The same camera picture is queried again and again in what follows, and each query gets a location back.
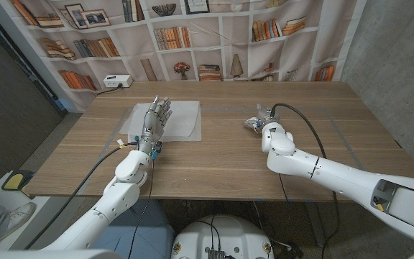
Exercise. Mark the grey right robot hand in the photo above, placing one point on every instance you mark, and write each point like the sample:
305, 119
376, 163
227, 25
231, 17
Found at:
266, 117

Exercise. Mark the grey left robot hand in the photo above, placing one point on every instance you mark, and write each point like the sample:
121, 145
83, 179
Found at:
155, 122

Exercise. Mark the white airpods case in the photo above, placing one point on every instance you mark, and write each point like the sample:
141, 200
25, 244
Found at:
249, 124

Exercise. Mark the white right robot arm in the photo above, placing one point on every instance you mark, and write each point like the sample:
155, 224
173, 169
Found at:
336, 176

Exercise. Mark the translucent plastic sheet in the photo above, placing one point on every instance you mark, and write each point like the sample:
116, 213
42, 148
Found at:
185, 118

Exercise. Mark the white power strip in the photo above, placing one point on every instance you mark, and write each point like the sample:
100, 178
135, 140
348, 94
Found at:
117, 81

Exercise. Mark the printed bookshelf backdrop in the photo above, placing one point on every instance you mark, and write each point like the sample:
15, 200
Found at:
235, 43

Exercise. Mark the blue grey box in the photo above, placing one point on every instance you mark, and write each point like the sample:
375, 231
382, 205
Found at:
149, 234

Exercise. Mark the grey table leg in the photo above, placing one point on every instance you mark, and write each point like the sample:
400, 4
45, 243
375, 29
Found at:
315, 223

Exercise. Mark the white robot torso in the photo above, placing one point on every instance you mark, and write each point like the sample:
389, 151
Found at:
235, 234

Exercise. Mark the yellow and black pad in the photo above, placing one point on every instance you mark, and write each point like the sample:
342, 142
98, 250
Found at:
14, 181

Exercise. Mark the white low platform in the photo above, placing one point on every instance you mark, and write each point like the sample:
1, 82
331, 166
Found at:
9, 199

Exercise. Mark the white shoe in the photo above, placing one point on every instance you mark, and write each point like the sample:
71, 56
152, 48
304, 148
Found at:
20, 217

